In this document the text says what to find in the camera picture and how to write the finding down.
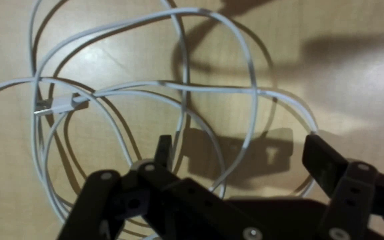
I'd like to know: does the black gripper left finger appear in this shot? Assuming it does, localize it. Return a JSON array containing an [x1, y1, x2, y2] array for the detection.
[[57, 132, 264, 240]]

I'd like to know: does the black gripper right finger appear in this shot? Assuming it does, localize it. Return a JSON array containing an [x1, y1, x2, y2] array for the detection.
[[301, 132, 384, 240]]

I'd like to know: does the long white charging cable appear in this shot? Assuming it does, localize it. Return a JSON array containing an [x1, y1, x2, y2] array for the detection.
[[0, 0, 323, 240]]

